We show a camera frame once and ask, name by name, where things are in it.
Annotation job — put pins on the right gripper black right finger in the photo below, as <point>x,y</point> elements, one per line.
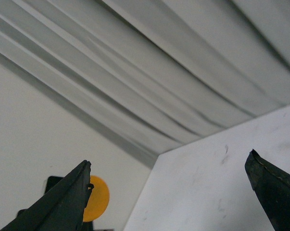
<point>272,188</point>

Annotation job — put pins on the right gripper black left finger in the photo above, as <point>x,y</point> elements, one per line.
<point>61,208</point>

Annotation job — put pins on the yellow push button switch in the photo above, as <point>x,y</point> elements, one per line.
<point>97,203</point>

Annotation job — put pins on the white pleated curtain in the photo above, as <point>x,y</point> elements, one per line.
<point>152,75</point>

